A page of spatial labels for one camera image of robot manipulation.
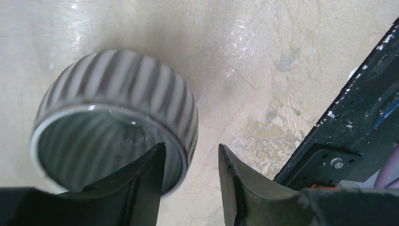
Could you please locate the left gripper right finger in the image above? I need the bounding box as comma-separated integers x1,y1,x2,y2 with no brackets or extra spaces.
218,144,399,226

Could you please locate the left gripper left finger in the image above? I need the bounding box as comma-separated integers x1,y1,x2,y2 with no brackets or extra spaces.
0,143,166,226

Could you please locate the grey ribbed mug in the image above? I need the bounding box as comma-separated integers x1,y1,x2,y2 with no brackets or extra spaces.
30,50,199,195

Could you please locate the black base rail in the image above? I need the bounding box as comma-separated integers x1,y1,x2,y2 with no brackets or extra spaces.
274,21,399,190

